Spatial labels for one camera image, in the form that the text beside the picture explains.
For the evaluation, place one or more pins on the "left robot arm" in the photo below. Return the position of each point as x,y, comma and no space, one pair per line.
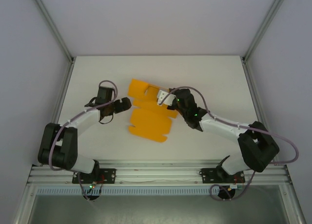
85,117

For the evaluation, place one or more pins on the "aluminium side frame rail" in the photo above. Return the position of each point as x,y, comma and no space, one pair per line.
256,99
57,112

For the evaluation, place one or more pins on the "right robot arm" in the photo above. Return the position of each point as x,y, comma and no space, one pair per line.
219,129

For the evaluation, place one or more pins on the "orange paper box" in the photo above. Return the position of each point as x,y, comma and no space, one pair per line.
148,121

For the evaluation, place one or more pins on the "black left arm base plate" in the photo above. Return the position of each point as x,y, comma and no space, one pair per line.
109,175

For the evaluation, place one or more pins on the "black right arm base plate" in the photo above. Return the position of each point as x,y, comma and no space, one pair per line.
207,175

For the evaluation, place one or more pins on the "grey metal panel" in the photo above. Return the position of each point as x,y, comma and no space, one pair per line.
156,209

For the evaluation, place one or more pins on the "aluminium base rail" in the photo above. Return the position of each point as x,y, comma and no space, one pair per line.
158,170

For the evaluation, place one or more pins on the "aluminium upright frame post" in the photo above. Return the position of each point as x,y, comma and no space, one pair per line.
52,24
264,24

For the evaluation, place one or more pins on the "green lit circuit board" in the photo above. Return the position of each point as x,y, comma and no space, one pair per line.
92,185

